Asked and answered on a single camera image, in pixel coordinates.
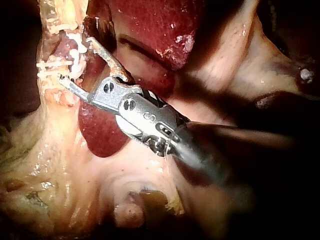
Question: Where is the white clip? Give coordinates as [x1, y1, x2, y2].
[36, 71, 62, 79]
[36, 61, 74, 70]

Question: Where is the left arm instrument jaw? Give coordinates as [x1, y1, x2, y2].
[82, 16, 117, 53]

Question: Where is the pale fatty tissue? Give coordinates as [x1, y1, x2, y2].
[174, 0, 315, 126]
[0, 82, 233, 240]
[70, 33, 89, 79]

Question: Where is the thin tube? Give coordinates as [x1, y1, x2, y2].
[37, 31, 66, 103]

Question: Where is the right arm instrument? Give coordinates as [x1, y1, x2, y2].
[88, 76, 191, 158]

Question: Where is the right arm instrument jaw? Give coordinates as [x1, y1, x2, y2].
[85, 36, 134, 84]
[57, 73, 96, 104]

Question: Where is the gallbladder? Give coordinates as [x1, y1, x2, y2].
[37, 0, 89, 33]

